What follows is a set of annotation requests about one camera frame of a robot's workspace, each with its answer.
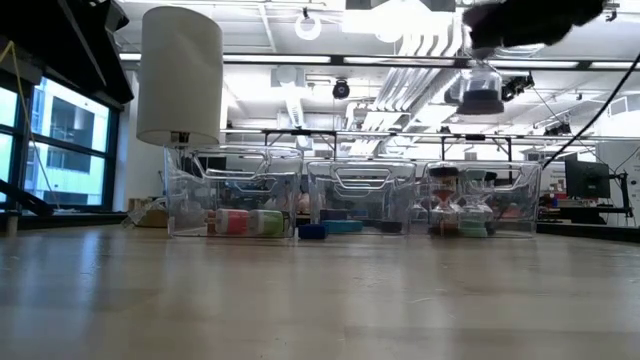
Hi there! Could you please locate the black framed background table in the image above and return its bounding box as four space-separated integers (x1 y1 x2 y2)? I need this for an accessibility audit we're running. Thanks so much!
260 128 341 162
439 133 514 162

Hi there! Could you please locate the clear plastic bin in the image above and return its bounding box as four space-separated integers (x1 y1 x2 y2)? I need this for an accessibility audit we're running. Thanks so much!
424 160 544 239
163 144 305 240
307 159 420 235

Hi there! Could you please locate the black aluminium rig frame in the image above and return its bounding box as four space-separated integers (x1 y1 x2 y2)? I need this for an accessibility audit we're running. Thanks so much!
0 178 55 236

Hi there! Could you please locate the white shade table lamp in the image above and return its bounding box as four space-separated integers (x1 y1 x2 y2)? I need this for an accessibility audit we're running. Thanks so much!
127 5 225 230

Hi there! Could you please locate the pink white USB charger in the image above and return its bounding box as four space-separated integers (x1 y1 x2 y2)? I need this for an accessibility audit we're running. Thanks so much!
213 208 251 236

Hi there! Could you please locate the black computer monitor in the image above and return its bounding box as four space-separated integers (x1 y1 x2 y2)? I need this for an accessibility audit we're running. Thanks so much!
564 158 612 200

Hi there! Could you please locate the yellow cable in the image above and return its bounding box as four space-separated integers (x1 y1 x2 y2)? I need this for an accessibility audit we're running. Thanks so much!
9 42 54 199

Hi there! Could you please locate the silver air duct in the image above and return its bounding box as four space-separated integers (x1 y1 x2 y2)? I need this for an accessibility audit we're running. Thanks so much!
492 42 551 57

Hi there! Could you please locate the blue digital timer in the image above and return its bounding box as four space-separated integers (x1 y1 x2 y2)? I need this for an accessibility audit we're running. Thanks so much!
297 222 329 241

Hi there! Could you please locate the large window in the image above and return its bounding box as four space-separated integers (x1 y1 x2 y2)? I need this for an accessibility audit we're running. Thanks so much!
0 74 121 211

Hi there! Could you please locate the teal block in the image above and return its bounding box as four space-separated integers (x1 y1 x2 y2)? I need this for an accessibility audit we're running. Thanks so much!
322 219 364 235

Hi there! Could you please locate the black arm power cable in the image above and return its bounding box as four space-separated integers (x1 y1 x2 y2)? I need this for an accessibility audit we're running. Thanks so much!
542 49 640 171

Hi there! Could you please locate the green white USB charger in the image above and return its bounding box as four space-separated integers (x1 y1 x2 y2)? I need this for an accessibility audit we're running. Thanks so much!
248 208 286 237

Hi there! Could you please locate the round ceiling lamp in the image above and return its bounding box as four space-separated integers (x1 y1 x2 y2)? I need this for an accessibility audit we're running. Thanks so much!
293 6 323 42

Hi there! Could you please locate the black desk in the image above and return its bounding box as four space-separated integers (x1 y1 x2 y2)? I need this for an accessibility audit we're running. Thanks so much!
542 204 635 240

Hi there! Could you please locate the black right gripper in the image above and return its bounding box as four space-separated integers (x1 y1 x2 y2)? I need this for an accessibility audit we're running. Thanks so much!
462 0 606 50

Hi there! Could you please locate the black ceiling spotlight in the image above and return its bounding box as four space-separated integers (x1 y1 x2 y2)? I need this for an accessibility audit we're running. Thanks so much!
502 73 536 104

